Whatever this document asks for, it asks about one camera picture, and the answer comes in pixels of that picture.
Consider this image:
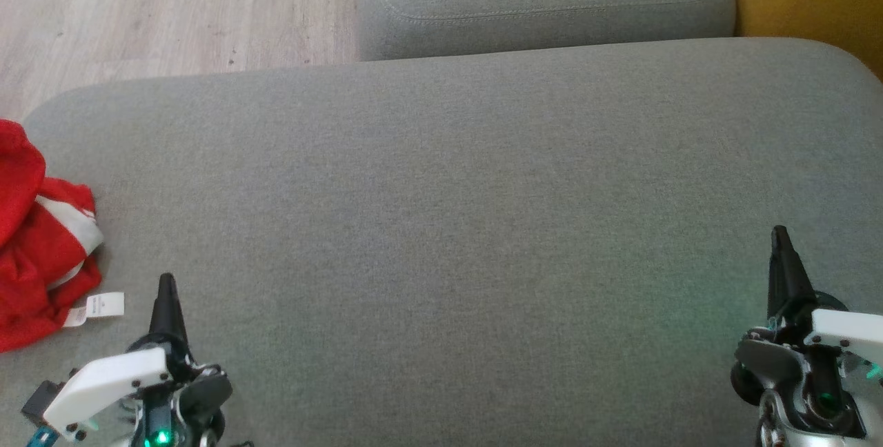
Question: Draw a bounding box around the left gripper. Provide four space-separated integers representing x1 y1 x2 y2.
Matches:
43 273 234 447

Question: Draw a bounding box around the red garment with white stripe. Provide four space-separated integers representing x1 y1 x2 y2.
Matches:
0 119 126 355

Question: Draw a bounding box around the large grey sofa seat cushion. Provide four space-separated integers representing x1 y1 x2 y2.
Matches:
0 37 883 447

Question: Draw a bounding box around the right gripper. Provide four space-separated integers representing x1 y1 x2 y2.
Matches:
730 225 883 442

